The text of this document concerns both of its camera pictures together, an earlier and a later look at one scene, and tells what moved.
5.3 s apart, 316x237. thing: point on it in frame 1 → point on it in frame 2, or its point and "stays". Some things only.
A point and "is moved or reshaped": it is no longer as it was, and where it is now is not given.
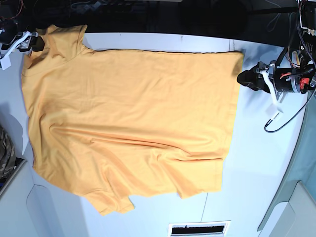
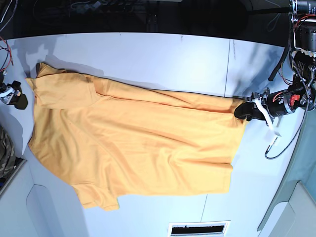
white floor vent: x=210 y=228 stays
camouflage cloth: x=8 y=153 stays
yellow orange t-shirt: x=106 y=124 is moved or reshaped
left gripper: x=23 y=40 → x=10 y=93
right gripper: x=286 y=80 → x=277 y=103
